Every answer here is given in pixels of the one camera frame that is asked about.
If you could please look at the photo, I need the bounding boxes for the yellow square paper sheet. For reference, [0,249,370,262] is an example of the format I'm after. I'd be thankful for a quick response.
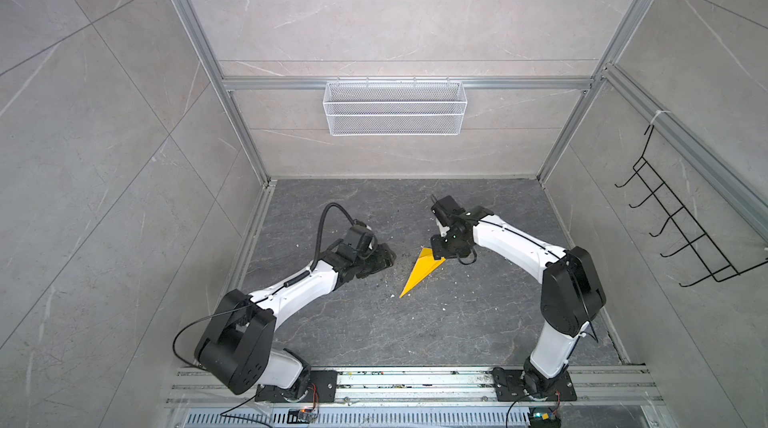
[400,248,445,298]

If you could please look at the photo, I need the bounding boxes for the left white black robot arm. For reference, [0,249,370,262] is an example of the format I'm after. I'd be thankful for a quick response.
[194,235,396,401]

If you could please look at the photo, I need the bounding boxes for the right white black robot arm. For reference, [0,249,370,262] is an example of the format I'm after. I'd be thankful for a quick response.
[430,196,606,399]

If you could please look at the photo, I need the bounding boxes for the left green circuit board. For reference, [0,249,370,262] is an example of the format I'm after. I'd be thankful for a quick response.
[287,408,319,424]

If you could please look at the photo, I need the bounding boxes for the green circuit board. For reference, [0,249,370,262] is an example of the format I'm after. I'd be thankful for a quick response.
[287,408,319,424]
[528,408,562,428]

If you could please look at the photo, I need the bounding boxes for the right green circuit board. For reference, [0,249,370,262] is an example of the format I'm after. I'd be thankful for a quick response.
[528,408,562,428]

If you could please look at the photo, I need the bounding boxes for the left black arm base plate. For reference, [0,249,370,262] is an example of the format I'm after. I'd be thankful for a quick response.
[255,369,338,403]

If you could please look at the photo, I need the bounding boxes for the white wire mesh basket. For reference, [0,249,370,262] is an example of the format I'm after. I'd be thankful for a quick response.
[323,81,468,137]

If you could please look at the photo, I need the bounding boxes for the aluminium front rail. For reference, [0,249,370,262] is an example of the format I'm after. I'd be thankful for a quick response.
[165,366,666,409]

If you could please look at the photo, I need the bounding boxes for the black wire hook rack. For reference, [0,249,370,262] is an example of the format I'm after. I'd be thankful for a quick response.
[614,125,767,288]

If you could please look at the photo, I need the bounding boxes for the aluminium corner frame post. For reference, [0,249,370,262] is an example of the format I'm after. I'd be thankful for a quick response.
[145,0,271,186]

